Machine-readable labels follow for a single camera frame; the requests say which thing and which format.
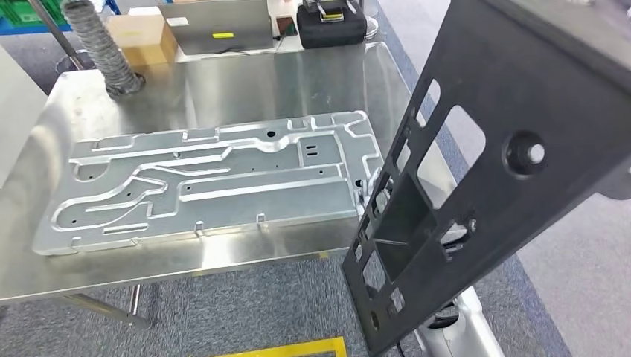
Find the metal pole stand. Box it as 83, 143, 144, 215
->
27, 0, 95, 76

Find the machined aluminium plate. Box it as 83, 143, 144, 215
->
31, 110, 385, 257

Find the green plastic crate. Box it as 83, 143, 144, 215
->
0, 0, 68, 27

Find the stainless steel workbench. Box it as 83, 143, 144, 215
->
0, 42, 459, 331

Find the black plastic panel part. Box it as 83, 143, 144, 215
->
342, 0, 631, 357

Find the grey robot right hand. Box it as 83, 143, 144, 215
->
353, 166, 395, 218

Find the grey flexible duct hose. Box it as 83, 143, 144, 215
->
60, 0, 147, 98

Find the black tool case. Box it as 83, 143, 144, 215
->
296, 0, 369, 50

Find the cardboard box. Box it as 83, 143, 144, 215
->
104, 12, 179, 68

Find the grey metal device case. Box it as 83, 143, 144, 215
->
158, 0, 275, 56

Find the yellow floor tape square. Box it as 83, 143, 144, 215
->
214, 337, 348, 357

